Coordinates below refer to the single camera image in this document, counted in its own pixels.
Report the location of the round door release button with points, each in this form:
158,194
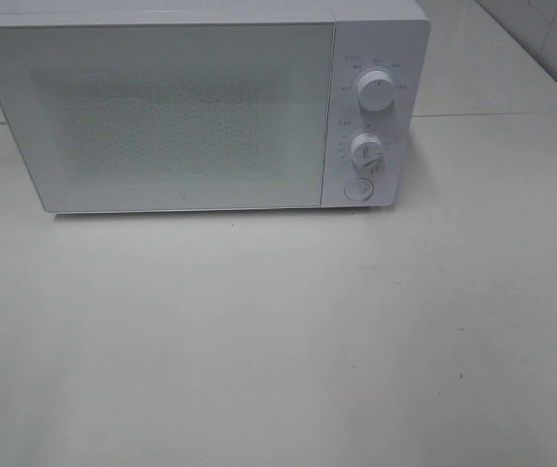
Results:
359,189

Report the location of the white microwave knob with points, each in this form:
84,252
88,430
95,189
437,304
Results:
375,89
366,150

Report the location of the white microwave door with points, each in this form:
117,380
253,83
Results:
165,118

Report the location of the white microwave oven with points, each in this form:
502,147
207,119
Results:
366,34

